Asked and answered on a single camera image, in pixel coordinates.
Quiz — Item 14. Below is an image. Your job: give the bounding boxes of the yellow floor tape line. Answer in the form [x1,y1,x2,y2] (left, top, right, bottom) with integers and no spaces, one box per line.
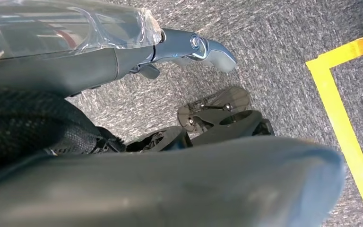
[305,28,363,226]

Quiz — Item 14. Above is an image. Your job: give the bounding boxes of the black braided cable sleeve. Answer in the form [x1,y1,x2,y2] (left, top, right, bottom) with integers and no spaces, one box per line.
[0,86,127,178]

